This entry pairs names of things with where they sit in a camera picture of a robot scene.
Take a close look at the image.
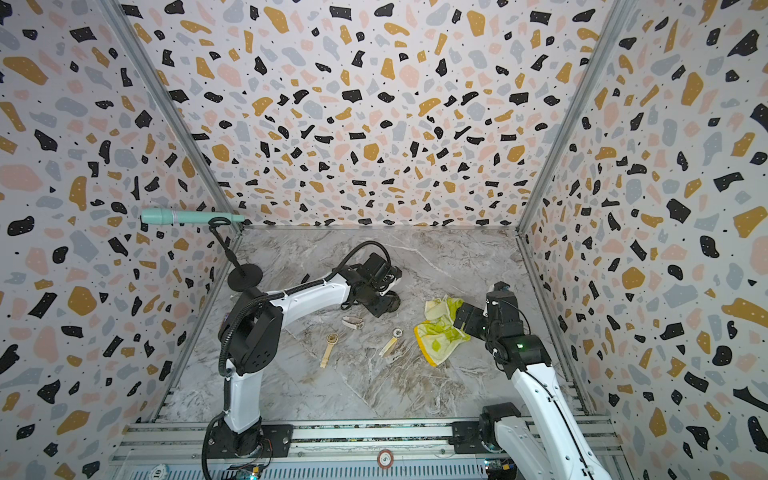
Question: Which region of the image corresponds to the black microphone stand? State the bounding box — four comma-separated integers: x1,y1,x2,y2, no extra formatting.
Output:
208,216,263,292

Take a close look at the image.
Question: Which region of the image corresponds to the red white round sticker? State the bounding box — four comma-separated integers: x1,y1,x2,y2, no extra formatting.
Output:
377,449,394,470

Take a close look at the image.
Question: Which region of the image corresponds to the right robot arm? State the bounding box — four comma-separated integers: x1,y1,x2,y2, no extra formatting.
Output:
454,282,610,479

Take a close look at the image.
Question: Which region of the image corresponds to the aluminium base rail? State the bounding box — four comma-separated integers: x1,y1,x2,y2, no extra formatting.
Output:
107,416,631,480

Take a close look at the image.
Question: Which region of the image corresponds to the black digital watch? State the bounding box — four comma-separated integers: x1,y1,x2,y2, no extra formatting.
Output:
383,291,401,313

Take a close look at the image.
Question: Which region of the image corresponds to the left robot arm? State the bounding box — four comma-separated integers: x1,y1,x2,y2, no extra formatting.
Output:
202,240,402,460

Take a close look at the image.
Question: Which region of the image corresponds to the yellow green white cloth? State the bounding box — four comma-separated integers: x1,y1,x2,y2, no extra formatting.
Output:
414,297,471,367

